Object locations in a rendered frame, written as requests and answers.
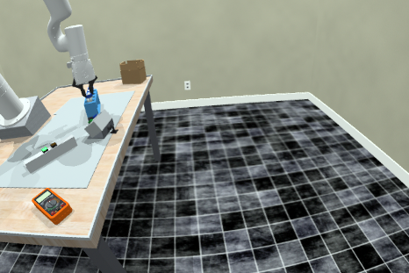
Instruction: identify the small open brown cardboard box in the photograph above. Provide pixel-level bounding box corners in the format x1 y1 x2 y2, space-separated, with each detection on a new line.
119 60 147 84

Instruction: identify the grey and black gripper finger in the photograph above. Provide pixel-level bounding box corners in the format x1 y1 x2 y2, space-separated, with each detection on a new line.
88 76 97 95
72 78 87 97

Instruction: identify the orange digital multimeter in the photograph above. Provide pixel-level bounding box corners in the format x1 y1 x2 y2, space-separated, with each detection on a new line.
32 188 72 225

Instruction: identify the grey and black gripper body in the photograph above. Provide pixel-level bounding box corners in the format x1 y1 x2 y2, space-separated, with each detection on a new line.
72 59 96 84

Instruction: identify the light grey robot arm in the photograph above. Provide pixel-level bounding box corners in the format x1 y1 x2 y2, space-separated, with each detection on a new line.
0 0 89 126

